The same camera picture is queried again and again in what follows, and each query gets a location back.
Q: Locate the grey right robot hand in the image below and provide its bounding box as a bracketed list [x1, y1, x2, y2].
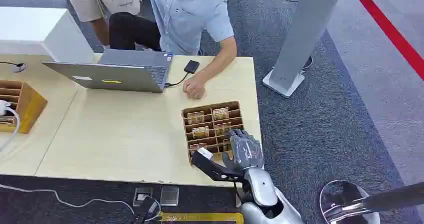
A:
[221, 128, 265, 171]

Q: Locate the wooden card box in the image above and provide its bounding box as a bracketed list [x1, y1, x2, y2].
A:
[181, 100, 245, 165]

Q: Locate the yellow floor tape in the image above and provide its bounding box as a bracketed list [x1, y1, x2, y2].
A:
[158, 212, 245, 224]

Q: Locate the person's left hand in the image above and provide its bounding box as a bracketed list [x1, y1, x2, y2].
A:
[182, 77, 207, 100]

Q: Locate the grey floor socket cover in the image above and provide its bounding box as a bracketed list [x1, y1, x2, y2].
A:
[159, 186, 180, 207]

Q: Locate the black external drive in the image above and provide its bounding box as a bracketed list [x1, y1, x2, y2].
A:
[183, 60, 201, 75]

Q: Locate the dark shoe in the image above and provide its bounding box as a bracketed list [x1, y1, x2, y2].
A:
[301, 55, 314, 70]

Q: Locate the floor socket box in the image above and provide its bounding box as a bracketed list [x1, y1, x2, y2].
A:
[132, 186, 154, 207]

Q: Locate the black power plug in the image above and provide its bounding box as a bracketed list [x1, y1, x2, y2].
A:
[131, 197, 161, 224]

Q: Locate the grey kiosk stand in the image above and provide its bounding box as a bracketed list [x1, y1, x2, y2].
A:
[262, 0, 345, 99]

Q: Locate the seated person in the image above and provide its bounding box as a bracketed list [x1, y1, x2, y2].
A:
[108, 0, 238, 100]

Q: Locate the grey laptop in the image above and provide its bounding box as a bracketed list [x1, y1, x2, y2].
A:
[41, 49, 174, 94]

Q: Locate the standing person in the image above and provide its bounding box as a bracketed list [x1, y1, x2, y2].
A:
[60, 0, 144, 51]

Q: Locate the wooden slotted box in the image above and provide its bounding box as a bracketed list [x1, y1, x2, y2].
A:
[0, 80, 49, 134]

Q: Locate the white cabinet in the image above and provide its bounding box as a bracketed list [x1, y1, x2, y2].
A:
[0, 7, 96, 64]

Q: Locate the black drive cable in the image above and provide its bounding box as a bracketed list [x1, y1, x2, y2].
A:
[164, 71, 190, 88]

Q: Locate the white floor cable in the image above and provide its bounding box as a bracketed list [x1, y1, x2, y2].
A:
[0, 183, 137, 216]

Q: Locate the black puck with cable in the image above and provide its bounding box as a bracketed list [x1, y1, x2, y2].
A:
[0, 61, 28, 73]

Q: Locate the white charger with cable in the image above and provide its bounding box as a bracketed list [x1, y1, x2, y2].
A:
[0, 99, 21, 152]

